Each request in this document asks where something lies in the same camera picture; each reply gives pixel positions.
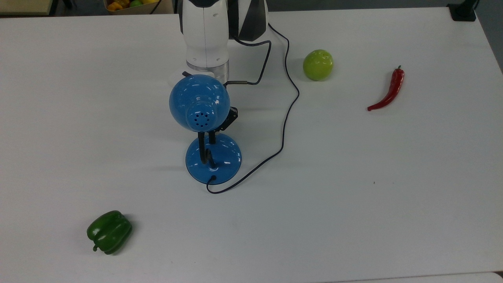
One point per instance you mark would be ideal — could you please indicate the blue desk lamp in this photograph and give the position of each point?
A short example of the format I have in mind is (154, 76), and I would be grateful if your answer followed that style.
(196, 98)

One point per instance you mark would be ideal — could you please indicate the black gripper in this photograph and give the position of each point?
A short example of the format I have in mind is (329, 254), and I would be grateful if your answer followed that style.
(231, 116)

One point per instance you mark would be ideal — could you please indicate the wooden board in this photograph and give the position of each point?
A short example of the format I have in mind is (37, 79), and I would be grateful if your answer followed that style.
(23, 6)

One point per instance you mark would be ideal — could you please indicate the black camera stand base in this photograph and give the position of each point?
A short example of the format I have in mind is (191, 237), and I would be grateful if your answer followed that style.
(461, 11)

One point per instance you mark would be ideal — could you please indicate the red chili pepper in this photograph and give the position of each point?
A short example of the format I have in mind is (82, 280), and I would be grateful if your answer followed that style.
(396, 82)

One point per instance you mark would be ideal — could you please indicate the orange bell pepper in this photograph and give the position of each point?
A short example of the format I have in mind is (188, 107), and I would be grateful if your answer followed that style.
(116, 5)

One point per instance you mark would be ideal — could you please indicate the light green apple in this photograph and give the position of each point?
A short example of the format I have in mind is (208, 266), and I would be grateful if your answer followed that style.
(318, 65)

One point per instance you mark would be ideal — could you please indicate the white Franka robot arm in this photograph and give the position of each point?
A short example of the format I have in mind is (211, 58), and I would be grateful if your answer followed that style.
(206, 31)

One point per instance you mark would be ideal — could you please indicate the cardboard box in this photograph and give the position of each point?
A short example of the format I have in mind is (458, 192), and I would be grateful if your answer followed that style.
(167, 8)

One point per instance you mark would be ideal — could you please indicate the green bell pepper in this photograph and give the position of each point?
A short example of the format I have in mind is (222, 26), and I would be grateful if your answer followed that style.
(110, 232)

